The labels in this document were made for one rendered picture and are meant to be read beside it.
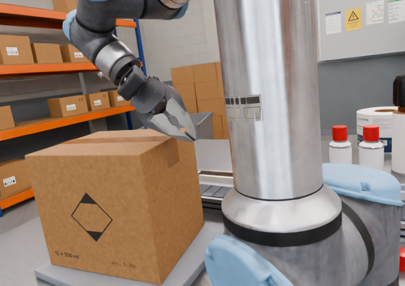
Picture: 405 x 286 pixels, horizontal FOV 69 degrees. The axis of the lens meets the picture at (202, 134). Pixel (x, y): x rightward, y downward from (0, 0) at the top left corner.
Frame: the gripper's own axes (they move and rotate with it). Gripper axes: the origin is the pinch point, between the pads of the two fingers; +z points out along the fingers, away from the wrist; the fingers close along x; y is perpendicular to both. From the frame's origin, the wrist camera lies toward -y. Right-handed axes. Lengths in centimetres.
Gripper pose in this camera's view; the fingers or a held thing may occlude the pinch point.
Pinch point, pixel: (188, 135)
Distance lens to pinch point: 56.2
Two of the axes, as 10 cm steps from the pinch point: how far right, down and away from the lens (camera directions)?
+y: 1.5, 0.4, 9.9
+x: -6.9, 7.2, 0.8
